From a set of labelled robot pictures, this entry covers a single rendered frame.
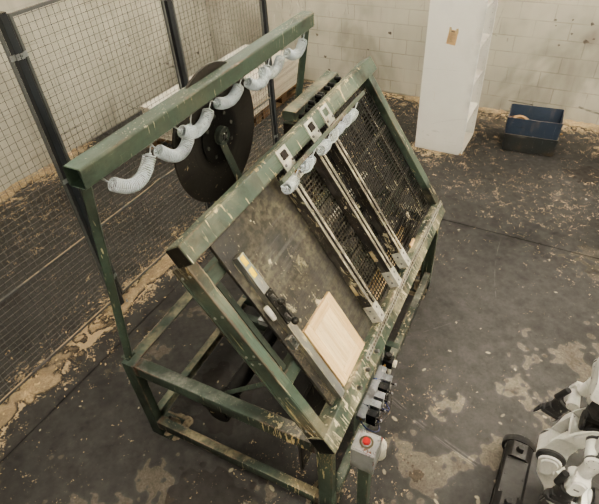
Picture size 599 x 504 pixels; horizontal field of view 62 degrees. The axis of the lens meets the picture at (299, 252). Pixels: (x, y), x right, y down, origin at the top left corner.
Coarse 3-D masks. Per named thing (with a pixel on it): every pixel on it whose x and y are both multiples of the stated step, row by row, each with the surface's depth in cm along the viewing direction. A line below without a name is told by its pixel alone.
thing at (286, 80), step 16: (240, 48) 783; (272, 64) 724; (288, 64) 734; (288, 80) 746; (160, 96) 660; (256, 96) 683; (288, 96) 765; (144, 112) 643; (256, 112) 693; (160, 144) 674
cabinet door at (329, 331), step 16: (320, 304) 268; (336, 304) 277; (320, 320) 265; (336, 320) 275; (320, 336) 263; (336, 336) 272; (352, 336) 282; (320, 352) 260; (336, 352) 269; (352, 352) 279; (336, 368) 266; (352, 368) 276
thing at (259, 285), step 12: (240, 264) 230; (252, 276) 233; (264, 288) 237; (264, 300) 239; (276, 312) 241; (288, 324) 244; (300, 336) 248; (300, 348) 250; (312, 348) 253; (312, 360) 252; (324, 372) 256; (336, 384) 261; (336, 396) 263
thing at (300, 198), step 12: (288, 156) 259; (288, 168) 256; (300, 192) 265; (300, 204) 268; (312, 204) 271; (312, 216) 270; (312, 228) 275; (324, 228) 276; (324, 240) 277; (336, 240) 280; (336, 252) 278; (336, 264) 284; (348, 264) 285; (348, 276) 286; (360, 276) 290; (360, 288) 288; (360, 300) 294; (372, 300) 295; (372, 312) 295
